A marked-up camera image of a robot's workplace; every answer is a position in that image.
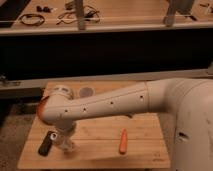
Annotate clear plastic bottle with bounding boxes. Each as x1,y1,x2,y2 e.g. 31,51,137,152
50,133,74,152

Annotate black coiled cable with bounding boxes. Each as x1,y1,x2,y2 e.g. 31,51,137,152
17,13,46,27

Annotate orange carrot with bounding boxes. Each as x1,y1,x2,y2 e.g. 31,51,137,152
119,129,128,155

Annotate clear plastic cup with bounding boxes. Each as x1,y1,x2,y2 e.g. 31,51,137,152
79,87,94,98

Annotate tangled cables on bench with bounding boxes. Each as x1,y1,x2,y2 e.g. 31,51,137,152
55,1,101,25

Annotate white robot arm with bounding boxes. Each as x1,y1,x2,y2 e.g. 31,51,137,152
39,78,213,171

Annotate grey metal post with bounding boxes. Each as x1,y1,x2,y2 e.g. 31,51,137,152
163,0,195,27
74,0,86,30

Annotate black rectangular block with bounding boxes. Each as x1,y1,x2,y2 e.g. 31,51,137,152
38,131,54,156

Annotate grey metal post right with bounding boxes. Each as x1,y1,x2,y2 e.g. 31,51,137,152
163,0,195,27

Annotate orange plate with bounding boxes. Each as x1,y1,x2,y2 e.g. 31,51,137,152
36,99,46,120

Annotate wooden cutting board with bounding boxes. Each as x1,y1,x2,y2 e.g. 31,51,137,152
17,80,172,170

